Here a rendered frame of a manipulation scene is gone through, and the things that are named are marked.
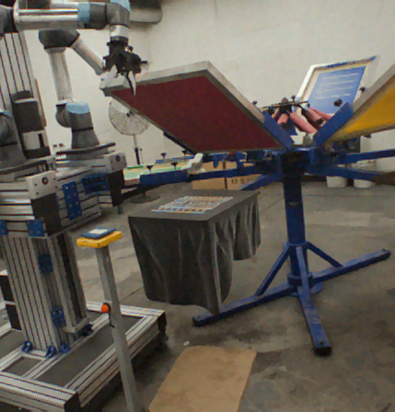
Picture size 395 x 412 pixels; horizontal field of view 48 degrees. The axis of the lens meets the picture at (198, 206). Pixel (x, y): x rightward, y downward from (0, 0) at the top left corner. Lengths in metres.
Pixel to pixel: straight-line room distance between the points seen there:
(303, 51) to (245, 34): 0.93
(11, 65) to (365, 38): 4.73
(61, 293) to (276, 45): 5.05
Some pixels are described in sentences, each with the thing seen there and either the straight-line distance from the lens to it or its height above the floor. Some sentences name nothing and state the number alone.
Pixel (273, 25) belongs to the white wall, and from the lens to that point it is 6.66.
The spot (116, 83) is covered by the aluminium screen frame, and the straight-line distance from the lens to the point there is 2.00.
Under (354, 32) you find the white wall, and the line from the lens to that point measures 6.26.
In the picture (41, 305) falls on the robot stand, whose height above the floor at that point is 0.50.
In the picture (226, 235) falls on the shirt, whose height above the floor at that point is 0.83.
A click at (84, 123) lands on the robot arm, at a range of 2.35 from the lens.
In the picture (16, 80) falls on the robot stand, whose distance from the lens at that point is 2.34.
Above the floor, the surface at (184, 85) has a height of 1.49.
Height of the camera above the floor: 1.44
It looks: 14 degrees down
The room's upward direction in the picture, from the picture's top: 8 degrees counter-clockwise
